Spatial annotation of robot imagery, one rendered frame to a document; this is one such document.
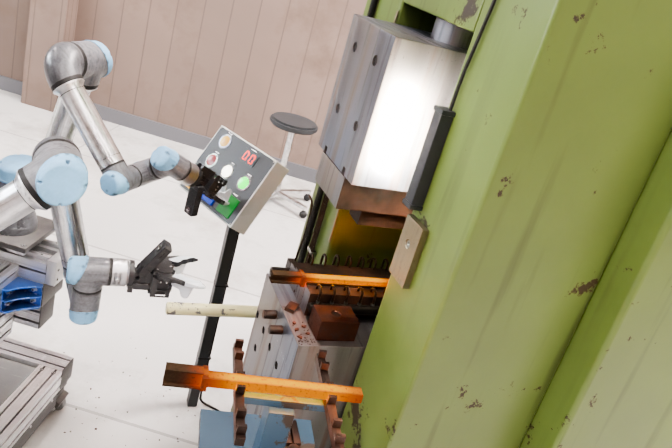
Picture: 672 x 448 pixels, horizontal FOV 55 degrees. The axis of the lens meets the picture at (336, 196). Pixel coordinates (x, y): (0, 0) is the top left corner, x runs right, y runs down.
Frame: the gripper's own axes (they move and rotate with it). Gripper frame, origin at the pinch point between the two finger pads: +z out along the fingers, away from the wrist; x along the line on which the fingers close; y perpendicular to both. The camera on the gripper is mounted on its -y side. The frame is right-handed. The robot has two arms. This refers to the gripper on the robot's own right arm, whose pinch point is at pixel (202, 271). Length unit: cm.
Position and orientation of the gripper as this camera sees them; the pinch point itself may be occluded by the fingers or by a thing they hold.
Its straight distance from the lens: 188.1
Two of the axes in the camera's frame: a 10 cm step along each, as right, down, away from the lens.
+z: 9.1, 1.1, 4.0
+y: -2.6, 9.0, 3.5
